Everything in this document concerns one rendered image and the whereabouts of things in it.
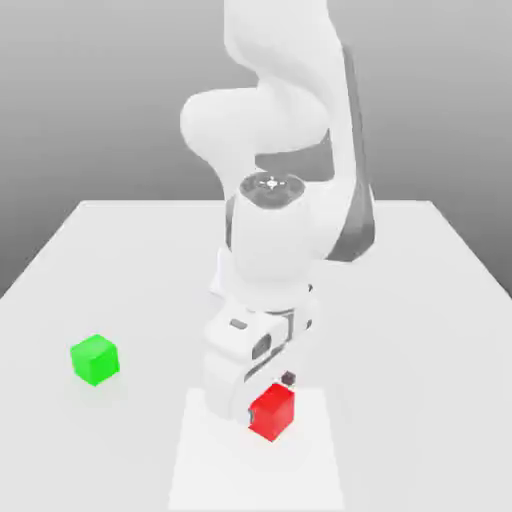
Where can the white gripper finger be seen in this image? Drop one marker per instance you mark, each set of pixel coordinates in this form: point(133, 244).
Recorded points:
point(251, 416)
point(288, 377)

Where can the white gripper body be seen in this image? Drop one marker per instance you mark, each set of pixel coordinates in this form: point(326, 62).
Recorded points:
point(224, 384)

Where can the small red cube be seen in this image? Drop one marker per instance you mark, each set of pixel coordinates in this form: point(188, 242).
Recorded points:
point(274, 412)

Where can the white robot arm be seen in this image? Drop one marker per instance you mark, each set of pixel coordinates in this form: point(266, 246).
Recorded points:
point(272, 240)

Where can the small green cube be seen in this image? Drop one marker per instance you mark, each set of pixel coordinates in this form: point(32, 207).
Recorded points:
point(95, 360)

